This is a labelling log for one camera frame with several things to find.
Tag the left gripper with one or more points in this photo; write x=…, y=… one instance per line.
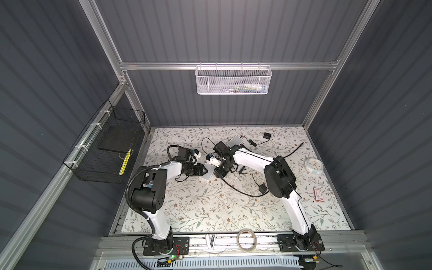
x=199, y=170

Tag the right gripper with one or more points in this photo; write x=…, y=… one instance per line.
x=219, y=174

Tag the black power adapter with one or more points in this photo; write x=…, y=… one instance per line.
x=261, y=186
x=266, y=136

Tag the white network switch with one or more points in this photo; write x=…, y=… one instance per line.
x=235, y=141
x=210, y=170

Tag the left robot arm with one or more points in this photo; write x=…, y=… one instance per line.
x=145, y=191

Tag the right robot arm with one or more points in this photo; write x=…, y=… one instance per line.
x=280, y=181

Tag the black foam pad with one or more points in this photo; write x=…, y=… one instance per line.
x=117, y=139

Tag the white round timer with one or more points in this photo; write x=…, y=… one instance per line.
x=314, y=166

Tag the clear tape roll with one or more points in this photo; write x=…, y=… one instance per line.
x=246, y=240

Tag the red white small box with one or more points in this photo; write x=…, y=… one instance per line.
x=318, y=195

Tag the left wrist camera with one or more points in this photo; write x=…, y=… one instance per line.
x=196, y=155

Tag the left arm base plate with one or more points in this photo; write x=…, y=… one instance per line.
x=179, y=245

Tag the white wire mesh basket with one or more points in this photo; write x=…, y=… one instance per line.
x=233, y=79

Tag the black wire basket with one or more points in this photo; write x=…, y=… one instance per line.
x=88, y=163

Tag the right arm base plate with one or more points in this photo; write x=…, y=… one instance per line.
x=293, y=243

